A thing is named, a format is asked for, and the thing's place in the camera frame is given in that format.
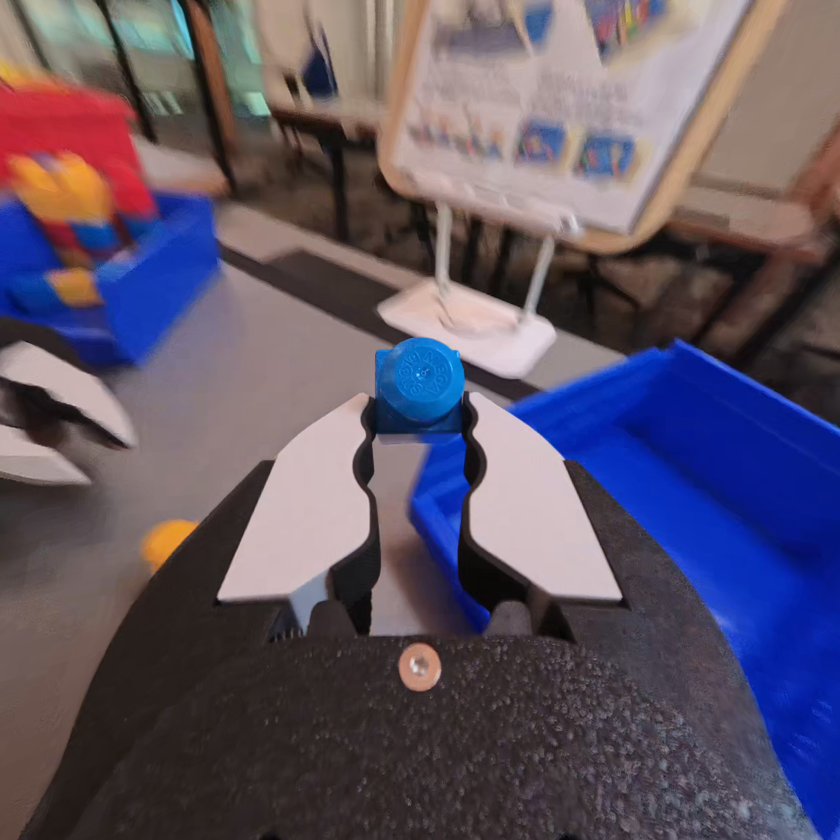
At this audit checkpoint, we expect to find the blue plastic bin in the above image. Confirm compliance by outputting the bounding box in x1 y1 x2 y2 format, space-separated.
0 190 221 368
410 340 840 840

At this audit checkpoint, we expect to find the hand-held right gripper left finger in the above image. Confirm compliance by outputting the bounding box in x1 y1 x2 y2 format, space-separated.
217 392 382 632

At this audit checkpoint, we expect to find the blue jacket with white stripes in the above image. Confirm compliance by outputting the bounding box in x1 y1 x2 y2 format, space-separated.
302 26 340 99

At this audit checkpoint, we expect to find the instruction sheet on wooden board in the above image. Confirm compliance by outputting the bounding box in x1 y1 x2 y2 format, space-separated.
377 0 788 253

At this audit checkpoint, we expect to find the cluster of stacked block towers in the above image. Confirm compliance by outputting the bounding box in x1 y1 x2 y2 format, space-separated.
7 151 158 309

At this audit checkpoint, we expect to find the blue mega block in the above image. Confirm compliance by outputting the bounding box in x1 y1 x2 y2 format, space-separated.
374 336 466 435

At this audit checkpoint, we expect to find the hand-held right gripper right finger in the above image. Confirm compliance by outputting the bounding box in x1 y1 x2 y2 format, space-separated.
457 392 624 610

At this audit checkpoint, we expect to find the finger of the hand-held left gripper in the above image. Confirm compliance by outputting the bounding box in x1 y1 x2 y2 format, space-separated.
0 341 139 451
0 423 93 488

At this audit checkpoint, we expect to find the wooden-top office desk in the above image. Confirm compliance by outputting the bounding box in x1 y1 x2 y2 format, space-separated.
269 98 388 244
663 190 840 263

